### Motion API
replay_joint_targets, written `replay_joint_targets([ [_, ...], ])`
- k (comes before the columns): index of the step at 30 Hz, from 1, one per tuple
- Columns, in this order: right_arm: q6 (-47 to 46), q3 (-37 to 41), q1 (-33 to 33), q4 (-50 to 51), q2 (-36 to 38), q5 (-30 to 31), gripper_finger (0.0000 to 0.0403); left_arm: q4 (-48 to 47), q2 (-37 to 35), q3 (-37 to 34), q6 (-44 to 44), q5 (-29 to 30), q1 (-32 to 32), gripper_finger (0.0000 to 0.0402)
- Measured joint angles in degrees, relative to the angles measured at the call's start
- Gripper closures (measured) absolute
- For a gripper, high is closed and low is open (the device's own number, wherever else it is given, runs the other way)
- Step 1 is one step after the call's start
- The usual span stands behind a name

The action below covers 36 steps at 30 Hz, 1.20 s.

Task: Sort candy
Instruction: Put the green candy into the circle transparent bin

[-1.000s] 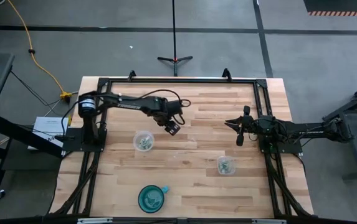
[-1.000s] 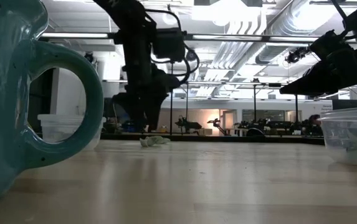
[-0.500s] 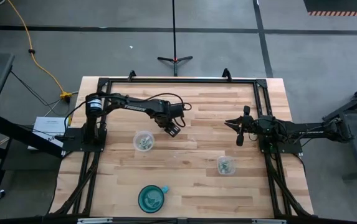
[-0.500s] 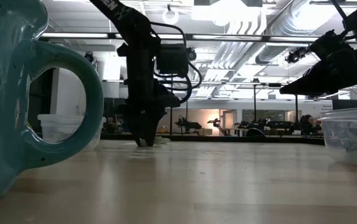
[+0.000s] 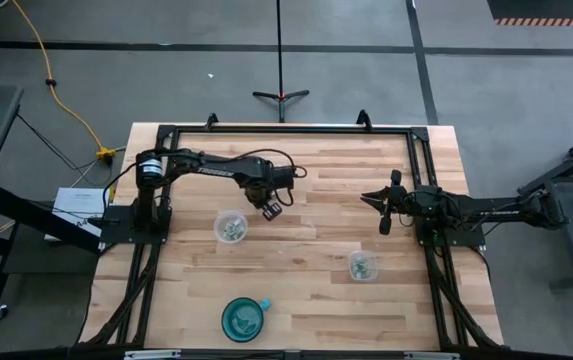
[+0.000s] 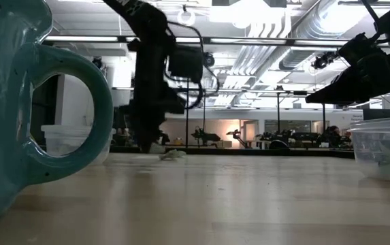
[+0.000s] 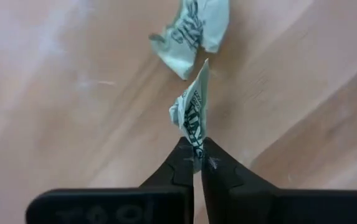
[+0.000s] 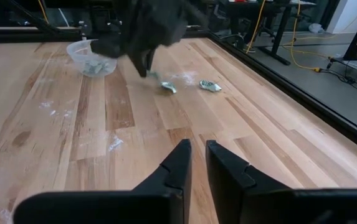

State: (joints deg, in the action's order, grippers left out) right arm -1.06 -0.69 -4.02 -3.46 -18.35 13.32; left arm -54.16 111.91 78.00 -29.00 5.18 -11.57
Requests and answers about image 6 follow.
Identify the black tripod stand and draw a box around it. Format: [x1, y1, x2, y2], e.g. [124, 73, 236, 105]
[184, 77, 191, 149]

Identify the black overhead frame beam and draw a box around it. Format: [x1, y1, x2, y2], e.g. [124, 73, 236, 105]
[43, 35, 390, 48]

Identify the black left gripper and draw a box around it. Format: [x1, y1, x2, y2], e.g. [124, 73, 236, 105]
[125, 67, 186, 153]

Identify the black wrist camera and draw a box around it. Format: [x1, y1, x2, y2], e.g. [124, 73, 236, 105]
[167, 44, 216, 85]
[310, 32, 376, 71]

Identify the background robot station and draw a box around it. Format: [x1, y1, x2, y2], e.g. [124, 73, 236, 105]
[191, 125, 221, 148]
[226, 128, 250, 149]
[255, 125, 353, 150]

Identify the white ring light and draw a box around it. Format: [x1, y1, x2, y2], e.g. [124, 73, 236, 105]
[177, 7, 197, 27]

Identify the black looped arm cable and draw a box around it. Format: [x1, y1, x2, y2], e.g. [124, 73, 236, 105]
[165, 20, 221, 110]

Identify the black monitor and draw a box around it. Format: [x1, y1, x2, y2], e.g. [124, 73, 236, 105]
[362, 108, 390, 121]

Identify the silver ceiling duct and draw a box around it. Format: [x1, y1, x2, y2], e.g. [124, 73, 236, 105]
[278, 0, 356, 71]

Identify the black metal table frame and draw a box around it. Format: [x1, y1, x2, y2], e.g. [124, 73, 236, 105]
[108, 145, 356, 160]

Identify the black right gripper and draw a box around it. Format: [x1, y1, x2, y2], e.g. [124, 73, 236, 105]
[304, 56, 390, 105]

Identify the clear round plastic container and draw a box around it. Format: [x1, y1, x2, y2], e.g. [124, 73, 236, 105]
[40, 124, 116, 166]
[348, 116, 390, 185]

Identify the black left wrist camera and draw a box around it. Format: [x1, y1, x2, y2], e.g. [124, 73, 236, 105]
[167, 44, 216, 85]

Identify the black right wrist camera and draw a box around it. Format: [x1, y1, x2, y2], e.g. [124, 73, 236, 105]
[310, 32, 376, 71]

